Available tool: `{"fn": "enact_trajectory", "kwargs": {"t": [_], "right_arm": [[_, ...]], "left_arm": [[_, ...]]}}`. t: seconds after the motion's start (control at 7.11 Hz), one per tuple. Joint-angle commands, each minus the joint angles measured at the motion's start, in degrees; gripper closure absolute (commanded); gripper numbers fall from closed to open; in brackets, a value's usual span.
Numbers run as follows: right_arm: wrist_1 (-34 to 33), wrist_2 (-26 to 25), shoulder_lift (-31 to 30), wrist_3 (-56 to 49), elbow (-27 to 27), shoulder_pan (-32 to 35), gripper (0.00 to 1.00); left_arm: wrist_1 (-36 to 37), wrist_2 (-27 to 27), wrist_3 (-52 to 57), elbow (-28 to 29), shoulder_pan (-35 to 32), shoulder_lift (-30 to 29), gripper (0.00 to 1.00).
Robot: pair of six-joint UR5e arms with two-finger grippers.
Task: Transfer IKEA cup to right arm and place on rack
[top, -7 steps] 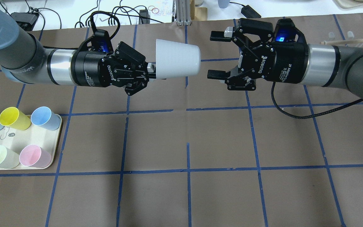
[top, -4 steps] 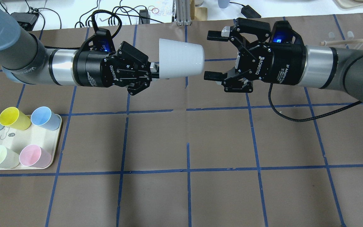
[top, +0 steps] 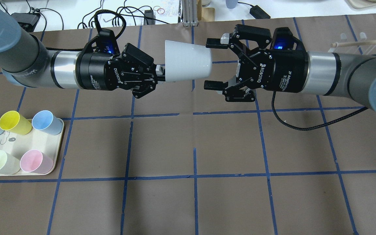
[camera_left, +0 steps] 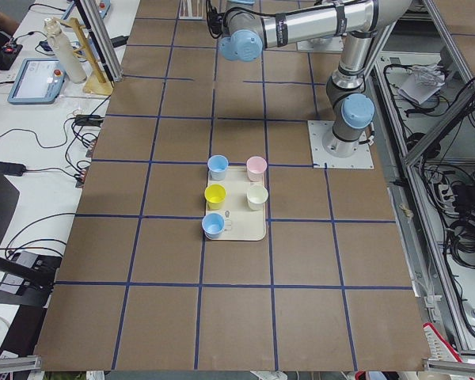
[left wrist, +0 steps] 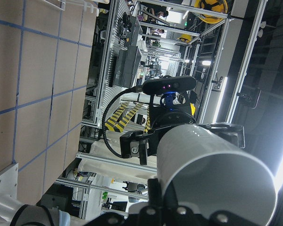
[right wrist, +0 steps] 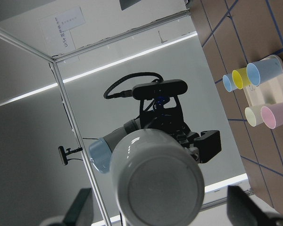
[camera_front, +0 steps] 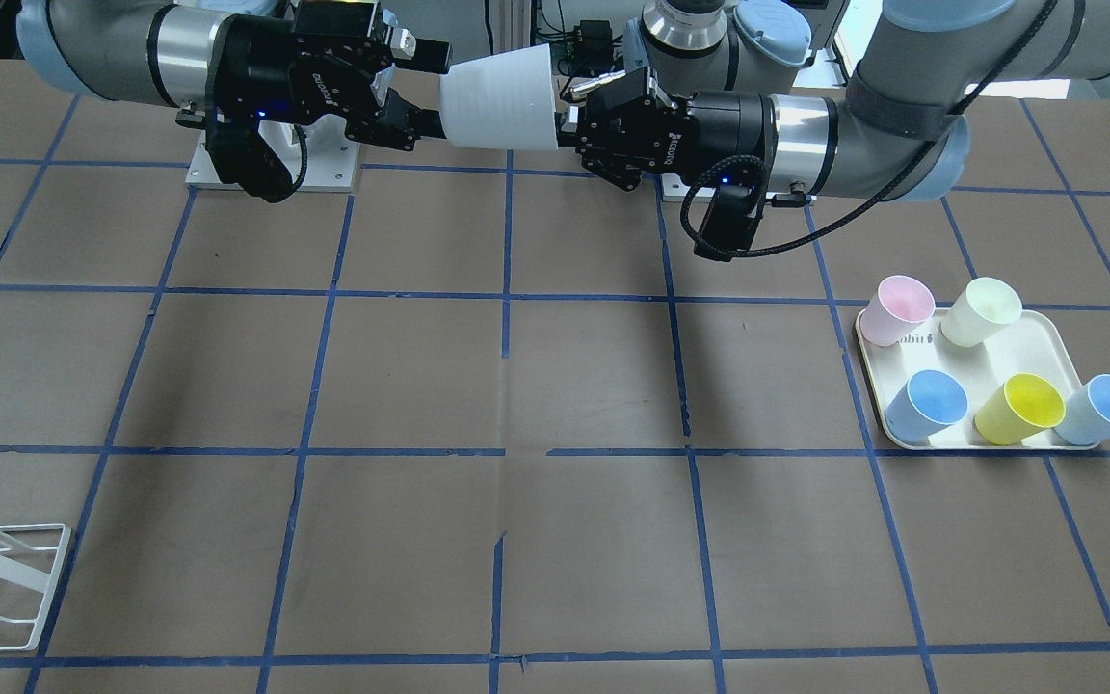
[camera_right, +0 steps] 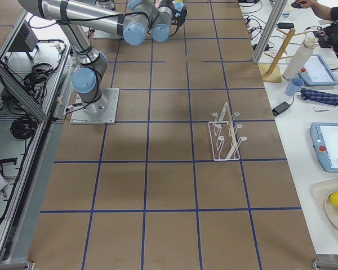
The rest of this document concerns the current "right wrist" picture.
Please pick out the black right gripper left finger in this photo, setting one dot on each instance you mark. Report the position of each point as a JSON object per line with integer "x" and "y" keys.
{"x": 80, "y": 212}

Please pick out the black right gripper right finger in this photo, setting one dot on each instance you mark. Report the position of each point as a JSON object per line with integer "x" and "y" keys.
{"x": 242, "y": 211}

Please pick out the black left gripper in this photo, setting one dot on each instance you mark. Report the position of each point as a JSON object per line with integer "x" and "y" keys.
{"x": 203, "y": 147}

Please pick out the white ikea cup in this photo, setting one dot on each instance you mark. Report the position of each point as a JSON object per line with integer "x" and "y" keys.
{"x": 156, "y": 182}

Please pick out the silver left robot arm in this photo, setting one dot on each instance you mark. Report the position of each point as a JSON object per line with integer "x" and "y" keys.
{"x": 100, "y": 151}

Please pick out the small light blue cup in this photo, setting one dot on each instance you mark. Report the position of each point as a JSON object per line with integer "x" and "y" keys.
{"x": 229, "y": 83}

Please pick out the yellow plastic cup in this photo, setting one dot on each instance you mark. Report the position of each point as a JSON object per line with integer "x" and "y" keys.
{"x": 240, "y": 78}

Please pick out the cream plastic cup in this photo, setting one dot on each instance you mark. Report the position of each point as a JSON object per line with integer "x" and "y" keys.
{"x": 253, "y": 114}

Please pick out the pink plastic cup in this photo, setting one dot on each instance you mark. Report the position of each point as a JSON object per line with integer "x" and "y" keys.
{"x": 272, "y": 115}

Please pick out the large light blue cup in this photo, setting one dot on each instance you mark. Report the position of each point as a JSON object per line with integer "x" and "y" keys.
{"x": 261, "y": 71}

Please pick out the white cup tray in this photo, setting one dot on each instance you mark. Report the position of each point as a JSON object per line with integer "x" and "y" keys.
{"x": 269, "y": 92}

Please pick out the white paper sign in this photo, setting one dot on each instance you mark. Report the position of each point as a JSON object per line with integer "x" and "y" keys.
{"x": 56, "y": 30}

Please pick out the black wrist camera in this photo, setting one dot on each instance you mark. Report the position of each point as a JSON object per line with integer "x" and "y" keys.
{"x": 168, "y": 88}

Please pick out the black camera on mount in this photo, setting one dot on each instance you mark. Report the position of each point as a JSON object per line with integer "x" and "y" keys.
{"x": 63, "y": 154}

